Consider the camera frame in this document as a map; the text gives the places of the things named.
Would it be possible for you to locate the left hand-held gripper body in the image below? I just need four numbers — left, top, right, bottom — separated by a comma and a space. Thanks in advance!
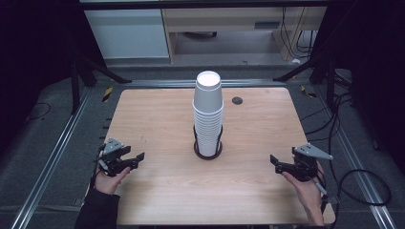
96, 137, 133, 177

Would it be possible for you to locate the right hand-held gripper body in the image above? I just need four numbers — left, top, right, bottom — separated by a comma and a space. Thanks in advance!
289, 143, 334, 183

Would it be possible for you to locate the person's left hand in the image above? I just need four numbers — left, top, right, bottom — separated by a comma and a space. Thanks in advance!
94, 152, 132, 196

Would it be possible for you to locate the person's right hand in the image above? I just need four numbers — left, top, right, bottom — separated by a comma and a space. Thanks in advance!
281, 160, 326, 214

